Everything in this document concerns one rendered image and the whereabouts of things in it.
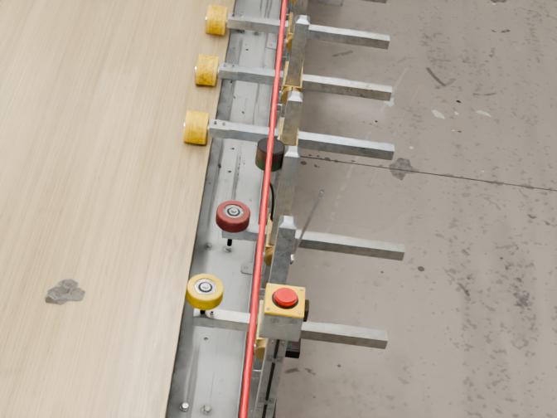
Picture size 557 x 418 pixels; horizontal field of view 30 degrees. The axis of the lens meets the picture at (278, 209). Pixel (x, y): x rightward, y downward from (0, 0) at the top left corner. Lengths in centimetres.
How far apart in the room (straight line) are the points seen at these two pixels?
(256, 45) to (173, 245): 130
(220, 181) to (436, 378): 98
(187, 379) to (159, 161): 53
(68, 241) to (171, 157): 38
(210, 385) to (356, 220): 152
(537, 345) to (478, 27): 196
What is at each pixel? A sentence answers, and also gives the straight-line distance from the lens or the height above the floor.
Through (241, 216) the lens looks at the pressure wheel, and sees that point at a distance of 242.
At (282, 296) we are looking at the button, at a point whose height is 123.
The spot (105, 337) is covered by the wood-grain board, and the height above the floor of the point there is 90.
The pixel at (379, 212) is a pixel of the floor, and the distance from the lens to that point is 388.
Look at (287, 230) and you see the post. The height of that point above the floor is 116.
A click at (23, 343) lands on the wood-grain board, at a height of 90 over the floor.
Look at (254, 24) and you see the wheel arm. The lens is 299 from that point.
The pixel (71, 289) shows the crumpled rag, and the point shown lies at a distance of 222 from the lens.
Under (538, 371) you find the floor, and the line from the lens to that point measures 353.
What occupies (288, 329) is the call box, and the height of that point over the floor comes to 118.
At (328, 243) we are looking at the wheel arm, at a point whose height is 86.
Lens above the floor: 255
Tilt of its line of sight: 42 degrees down
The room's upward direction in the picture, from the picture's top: 10 degrees clockwise
